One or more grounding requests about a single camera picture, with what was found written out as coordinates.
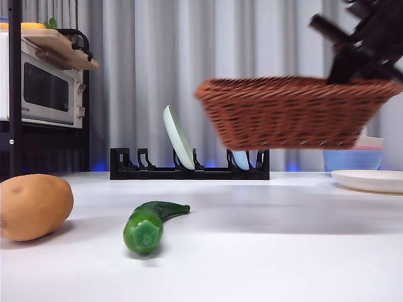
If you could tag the grey curtain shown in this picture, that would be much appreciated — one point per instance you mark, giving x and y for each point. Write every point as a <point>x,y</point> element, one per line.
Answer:
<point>220,47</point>

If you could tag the wooden cutting board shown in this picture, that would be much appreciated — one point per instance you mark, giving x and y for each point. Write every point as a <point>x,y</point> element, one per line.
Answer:
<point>61,50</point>

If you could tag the tan potato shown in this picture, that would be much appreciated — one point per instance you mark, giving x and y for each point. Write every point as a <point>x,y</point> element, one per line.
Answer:
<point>31,207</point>

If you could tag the pale green plate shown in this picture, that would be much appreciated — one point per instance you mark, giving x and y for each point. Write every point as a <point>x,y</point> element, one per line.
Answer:
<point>179,138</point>

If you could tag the black dish rack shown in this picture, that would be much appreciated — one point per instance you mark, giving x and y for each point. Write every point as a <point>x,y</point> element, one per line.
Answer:
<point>151,173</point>

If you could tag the brown wicker basket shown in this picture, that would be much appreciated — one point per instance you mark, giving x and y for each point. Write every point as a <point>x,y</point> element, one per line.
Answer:
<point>289,116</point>

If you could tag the black metal shelf frame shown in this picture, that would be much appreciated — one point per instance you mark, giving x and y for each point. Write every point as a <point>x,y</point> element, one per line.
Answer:
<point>14,94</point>

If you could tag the green leaf sprig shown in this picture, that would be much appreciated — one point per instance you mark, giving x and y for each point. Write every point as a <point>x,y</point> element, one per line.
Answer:
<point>51,23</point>

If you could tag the blue bowl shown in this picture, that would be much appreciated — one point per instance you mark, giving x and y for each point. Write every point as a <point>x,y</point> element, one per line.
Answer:
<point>352,160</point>

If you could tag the cream toaster oven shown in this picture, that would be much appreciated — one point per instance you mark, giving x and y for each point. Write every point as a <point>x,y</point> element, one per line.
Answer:
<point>47,91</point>

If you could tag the white plate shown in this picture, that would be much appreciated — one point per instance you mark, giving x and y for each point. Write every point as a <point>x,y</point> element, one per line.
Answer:
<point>368,181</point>

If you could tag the green curved cucumber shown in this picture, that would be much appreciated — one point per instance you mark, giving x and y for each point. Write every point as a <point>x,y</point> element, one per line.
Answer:
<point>143,234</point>

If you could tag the white box appliance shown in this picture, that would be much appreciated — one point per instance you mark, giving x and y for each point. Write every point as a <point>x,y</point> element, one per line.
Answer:
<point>3,78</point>

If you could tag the yellow fruit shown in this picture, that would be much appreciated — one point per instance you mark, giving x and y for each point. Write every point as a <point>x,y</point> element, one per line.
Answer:
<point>33,26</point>

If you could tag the pink bowl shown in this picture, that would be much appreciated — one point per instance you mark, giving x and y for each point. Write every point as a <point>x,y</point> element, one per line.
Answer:
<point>371,147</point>

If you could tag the light blue plate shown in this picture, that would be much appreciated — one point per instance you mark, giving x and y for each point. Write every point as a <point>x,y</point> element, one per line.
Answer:
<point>240,159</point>

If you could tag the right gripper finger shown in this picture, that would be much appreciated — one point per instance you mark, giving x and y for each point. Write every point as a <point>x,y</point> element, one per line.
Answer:
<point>344,67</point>

